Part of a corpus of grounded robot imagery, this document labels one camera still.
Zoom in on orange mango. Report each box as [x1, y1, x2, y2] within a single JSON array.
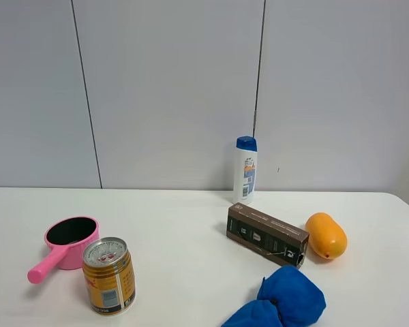
[[305, 213, 348, 260]]

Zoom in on white shampoo bottle blue cap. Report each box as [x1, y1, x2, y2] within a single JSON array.
[[232, 136, 258, 204]]

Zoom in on brown cardboard box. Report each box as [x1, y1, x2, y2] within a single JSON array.
[[226, 203, 309, 268]]

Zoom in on gold drink can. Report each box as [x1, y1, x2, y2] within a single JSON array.
[[82, 237, 136, 316]]

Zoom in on pink toy saucepan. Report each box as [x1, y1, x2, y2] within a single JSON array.
[[27, 216, 99, 284]]

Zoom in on blue cloth pouch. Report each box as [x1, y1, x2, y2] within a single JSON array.
[[223, 266, 327, 327]]

